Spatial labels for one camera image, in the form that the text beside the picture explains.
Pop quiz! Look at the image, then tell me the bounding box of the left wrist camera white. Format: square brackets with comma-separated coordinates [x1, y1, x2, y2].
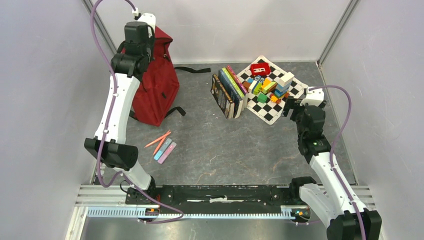
[132, 7, 157, 35]

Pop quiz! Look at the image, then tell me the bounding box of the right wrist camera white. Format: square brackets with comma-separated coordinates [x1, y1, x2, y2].
[300, 87, 325, 107]

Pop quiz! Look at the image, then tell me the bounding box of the blue book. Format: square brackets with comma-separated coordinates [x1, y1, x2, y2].
[218, 69, 245, 119]

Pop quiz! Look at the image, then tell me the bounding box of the red toy block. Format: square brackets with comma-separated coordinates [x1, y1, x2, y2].
[250, 62, 271, 76]

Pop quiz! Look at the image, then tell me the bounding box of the pink book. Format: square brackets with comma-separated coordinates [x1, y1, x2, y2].
[226, 65, 248, 95]

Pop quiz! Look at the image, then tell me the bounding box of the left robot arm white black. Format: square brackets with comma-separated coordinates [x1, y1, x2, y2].
[84, 21, 157, 204]

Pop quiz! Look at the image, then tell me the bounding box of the orange pencil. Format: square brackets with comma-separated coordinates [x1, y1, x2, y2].
[153, 137, 167, 156]
[144, 130, 171, 148]

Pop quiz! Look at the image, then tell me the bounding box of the green book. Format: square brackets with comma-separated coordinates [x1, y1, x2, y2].
[222, 67, 245, 100]

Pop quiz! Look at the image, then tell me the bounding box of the orange toy block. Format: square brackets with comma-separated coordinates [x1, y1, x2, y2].
[270, 95, 281, 104]

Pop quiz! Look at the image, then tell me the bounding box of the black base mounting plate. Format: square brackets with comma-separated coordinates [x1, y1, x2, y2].
[125, 185, 305, 216]

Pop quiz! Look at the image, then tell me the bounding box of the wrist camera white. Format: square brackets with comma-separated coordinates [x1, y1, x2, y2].
[132, 7, 157, 35]
[300, 87, 325, 107]

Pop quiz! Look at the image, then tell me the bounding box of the white blue block tower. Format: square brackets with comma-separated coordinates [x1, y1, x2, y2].
[274, 72, 294, 98]

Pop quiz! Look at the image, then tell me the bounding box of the yellow green toy block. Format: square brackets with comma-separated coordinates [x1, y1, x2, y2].
[260, 80, 277, 95]

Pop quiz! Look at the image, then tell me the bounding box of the black book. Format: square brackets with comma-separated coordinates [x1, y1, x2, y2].
[210, 73, 235, 119]

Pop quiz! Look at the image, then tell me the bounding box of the checkered play mat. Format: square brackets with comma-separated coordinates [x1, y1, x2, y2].
[237, 55, 309, 125]

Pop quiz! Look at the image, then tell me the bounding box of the red backpack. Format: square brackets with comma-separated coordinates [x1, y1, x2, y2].
[116, 26, 212, 127]

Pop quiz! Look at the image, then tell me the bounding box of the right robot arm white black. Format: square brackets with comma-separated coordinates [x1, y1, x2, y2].
[283, 97, 382, 240]

